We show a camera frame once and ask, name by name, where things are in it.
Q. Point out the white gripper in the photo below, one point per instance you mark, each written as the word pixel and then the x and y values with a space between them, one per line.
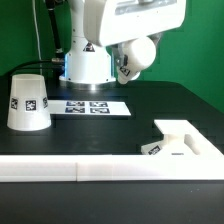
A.
pixel 109 22

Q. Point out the white lamp bulb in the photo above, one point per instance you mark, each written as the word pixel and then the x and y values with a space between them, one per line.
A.
pixel 139 55

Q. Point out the white lamp base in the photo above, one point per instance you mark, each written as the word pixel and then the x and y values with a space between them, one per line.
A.
pixel 177 139

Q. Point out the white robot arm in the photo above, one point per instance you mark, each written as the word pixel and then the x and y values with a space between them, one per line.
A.
pixel 88 65

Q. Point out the white lamp shade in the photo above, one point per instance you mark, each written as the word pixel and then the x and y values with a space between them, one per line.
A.
pixel 28 104

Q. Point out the white marker sheet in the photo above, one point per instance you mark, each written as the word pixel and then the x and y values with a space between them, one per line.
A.
pixel 100 108

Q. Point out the white L-shaped fence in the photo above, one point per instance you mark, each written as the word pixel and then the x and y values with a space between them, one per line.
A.
pixel 207 165

